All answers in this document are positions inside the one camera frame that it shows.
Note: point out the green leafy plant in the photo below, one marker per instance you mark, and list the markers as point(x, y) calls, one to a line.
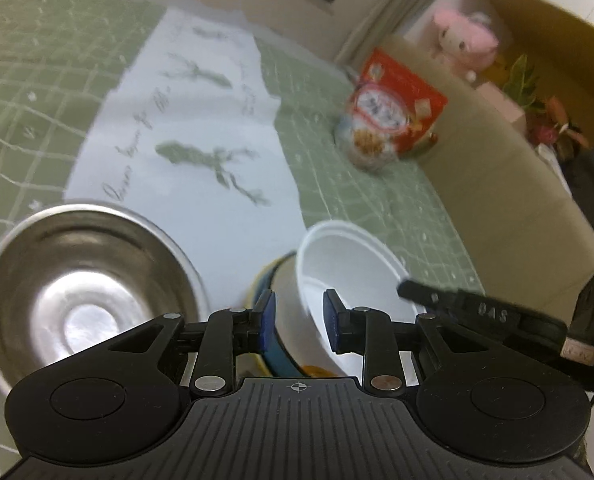
point(522, 77)

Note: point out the cardboard box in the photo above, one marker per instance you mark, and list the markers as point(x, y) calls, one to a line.
point(552, 25)

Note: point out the stainless steel bowl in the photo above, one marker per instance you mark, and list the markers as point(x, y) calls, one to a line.
point(77, 285)

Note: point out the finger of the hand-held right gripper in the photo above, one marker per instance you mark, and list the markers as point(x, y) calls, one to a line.
point(427, 296)

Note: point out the white printed paper runner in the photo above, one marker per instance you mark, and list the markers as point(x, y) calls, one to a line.
point(177, 110)

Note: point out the white plastic bowl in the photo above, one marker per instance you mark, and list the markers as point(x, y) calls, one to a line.
point(347, 265)

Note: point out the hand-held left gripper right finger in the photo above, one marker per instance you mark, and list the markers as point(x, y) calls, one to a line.
point(331, 322)

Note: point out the beige padded headboard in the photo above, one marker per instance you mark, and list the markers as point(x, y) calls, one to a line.
point(502, 200)

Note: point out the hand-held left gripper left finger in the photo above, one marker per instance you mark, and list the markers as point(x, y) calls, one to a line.
point(266, 322)

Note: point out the beige curtain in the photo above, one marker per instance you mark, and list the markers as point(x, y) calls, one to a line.
point(377, 10)

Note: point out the blue ceramic bowl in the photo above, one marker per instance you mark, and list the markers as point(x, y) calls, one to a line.
point(279, 355)

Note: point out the red cereal bag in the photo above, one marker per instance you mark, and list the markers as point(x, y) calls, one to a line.
point(392, 115)

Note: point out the green checked bed sheet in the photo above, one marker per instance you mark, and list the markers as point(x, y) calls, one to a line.
point(27, 60)

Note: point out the red leafed plant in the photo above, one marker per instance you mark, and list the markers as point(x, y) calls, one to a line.
point(557, 125)

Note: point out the pink plush toy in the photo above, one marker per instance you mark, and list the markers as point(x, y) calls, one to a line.
point(459, 42)

